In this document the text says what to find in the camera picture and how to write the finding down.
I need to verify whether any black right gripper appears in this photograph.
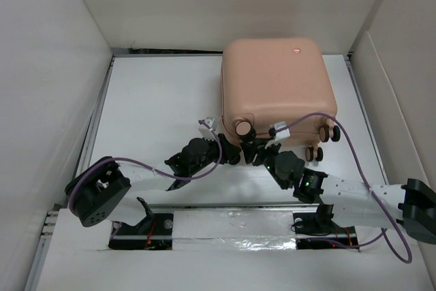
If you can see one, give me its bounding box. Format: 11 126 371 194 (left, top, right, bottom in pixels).
240 136 288 189

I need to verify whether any pink hard-shell suitcase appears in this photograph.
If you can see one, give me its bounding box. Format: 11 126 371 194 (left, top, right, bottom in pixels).
221 37 341 162

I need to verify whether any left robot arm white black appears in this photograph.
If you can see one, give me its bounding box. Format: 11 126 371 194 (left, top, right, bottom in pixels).
64 132 241 234

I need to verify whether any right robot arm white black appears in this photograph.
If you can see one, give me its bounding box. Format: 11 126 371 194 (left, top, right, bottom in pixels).
241 139 435 244

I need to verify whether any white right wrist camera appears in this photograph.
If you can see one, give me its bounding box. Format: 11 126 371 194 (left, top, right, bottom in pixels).
266 121 290 147

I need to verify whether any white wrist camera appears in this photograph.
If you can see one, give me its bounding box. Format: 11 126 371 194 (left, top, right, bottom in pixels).
266 121 290 147
198 117 218 140

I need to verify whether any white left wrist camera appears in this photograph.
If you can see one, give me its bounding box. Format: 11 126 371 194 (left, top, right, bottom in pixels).
198 117 218 140

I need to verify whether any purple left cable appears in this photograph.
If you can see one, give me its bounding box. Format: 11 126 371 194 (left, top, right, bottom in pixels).
67 120 224 237

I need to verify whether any purple cable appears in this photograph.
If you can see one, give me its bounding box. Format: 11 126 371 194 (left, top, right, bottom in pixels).
272 112 413 264
67 120 224 237

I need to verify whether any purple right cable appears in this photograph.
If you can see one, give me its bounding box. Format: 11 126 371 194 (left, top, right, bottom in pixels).
272 112 413 264

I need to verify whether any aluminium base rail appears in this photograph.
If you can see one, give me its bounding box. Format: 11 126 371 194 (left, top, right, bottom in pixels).
40 198 375 251

